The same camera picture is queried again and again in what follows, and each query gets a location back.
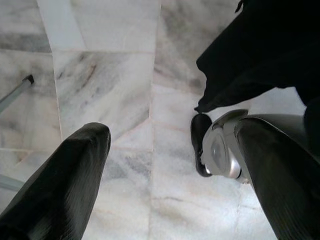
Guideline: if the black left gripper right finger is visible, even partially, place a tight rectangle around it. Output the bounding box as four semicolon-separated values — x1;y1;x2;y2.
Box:
237;114;320;240

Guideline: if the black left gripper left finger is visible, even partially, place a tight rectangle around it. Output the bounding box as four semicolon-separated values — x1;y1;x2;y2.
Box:
0;121;112;240

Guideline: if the metal clothes rack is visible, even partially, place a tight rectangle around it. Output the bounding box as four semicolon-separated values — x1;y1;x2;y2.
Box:
0;74;35;109

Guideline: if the plain black shirt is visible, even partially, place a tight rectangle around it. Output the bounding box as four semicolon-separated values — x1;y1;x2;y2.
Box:
194;0;320;113

